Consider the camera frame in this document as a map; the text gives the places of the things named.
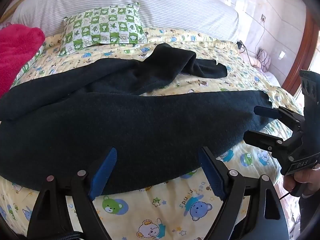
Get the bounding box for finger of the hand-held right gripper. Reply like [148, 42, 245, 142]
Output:
[254, 106, 305, 131]
[243, 130, 304, 160]

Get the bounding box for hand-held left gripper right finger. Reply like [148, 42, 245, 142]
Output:
[199, 146, 290, 240]

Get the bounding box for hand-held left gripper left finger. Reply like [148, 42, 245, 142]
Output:
[26, 147, 118, 240]

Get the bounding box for black pants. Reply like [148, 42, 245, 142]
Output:
[0, 43, 274, 195]

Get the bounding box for person's right hand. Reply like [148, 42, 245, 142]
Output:
[283, 164, 320, 197]

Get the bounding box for pink striped cloth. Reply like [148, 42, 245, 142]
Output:
[251, 49, 272, 72]

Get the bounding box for yellow bear print blanket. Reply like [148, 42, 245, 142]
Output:
[0, 27, 304, 240]

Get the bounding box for green striped cloth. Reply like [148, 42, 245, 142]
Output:
[11, 42, 46, 87]

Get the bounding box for green checked pillow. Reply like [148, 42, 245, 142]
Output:
[58, 2, 148, 56]

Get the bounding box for pink fleece blanket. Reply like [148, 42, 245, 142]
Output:
[0, 24, 46, 98]

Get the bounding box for white striped bedding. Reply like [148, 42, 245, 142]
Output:
[11, 0, 240, 43]

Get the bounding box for wooden door frame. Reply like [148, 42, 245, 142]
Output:
[282, 12, 320, 98]

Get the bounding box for thin charger cable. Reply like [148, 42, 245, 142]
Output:
[244, 20, 266, 63]

